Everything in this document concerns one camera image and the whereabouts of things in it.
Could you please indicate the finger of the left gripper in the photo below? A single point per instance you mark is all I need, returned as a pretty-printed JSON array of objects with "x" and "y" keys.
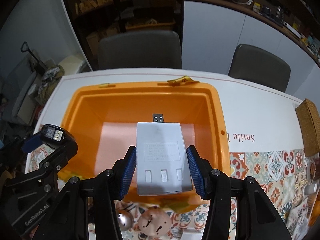
[
  {"x": 32, "y": 143},
  {"x": 59, "y": 158}
]

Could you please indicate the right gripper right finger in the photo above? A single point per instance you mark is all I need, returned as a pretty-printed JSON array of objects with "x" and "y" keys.
[{"x": 256, "y": 216}]

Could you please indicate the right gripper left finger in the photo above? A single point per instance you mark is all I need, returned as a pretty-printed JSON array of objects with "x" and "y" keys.
[{"x": 108, "y": 186}]

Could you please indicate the silver egg-shaped case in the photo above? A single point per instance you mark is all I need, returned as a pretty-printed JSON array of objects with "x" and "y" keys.
[{"x": 125, "y": 220}]

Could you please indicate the beige cartoon doll head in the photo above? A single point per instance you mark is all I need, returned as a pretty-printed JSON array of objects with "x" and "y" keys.
[{"x": 154, "y": 222}]

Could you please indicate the white usb power strip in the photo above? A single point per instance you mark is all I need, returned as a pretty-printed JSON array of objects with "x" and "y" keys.
[{"x": 162, "y": 164}]

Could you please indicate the black round gadget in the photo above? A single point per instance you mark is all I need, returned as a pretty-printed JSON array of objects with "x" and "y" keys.
[{"x": 54, "y": 136}]

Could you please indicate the patterned tile table runner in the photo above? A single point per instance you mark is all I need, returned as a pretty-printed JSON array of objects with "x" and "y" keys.
[{"x": 281, "y": 174}]

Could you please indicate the embroidered cloth cushion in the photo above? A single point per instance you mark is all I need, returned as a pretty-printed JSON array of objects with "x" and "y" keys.
[{"x": 298, "y": 221}]

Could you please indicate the orange plastic storage crate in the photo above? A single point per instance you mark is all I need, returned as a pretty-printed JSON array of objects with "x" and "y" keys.
[{"x": 103, "y": 120}]

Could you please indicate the patterned fabric bundle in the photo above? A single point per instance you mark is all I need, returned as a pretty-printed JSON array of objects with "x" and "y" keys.
[{"x": 49, "y": 81}]

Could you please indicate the white cup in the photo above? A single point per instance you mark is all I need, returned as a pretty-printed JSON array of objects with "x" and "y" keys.
[{"x": 310, "y": 189}]

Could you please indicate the dark chair left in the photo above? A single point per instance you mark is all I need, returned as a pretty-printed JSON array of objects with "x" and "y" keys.
[{"x": 140, "y": 49}]

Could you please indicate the dark chair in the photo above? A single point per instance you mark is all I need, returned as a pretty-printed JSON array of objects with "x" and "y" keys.
[
  {"x": 140, "y": 49},
  {"x": 256, "y": 65}
]

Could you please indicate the dark chair right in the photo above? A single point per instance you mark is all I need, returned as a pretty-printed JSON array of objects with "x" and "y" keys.
[{"x": 256, "y": 65}]

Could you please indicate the black handled shovel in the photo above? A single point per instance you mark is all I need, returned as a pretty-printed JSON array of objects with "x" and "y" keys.
[{"x": 40, "y": 66}]

